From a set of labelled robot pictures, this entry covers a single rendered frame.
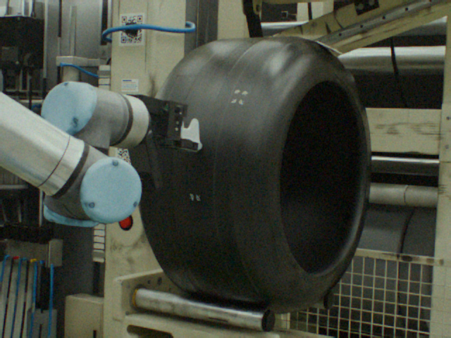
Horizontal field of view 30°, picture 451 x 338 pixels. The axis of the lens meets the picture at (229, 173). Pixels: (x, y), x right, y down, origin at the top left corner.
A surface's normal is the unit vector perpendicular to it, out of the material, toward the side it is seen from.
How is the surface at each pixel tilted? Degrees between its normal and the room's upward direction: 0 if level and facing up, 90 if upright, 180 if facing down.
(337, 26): 90
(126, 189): 89
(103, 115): 92
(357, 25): 90
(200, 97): 60
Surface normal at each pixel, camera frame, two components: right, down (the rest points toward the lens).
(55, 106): -0.52, -0.18
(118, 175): 0.52, 0.04
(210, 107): -0.47, -0.43
